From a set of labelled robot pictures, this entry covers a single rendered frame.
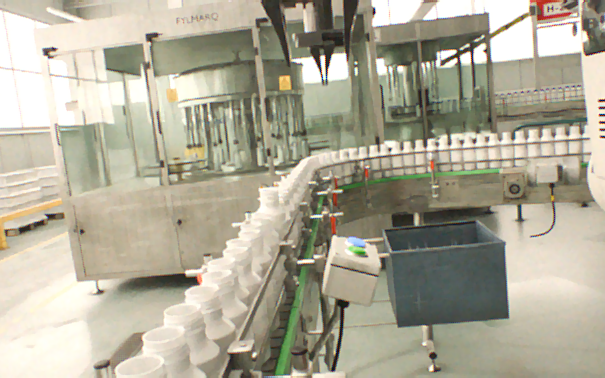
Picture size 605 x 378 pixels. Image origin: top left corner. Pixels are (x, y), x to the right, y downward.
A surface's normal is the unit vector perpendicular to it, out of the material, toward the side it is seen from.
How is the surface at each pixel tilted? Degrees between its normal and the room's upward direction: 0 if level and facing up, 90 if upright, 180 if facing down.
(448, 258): 90
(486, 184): 90
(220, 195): 90
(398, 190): 90
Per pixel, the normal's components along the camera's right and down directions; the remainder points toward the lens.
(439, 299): -0.07, 0.15
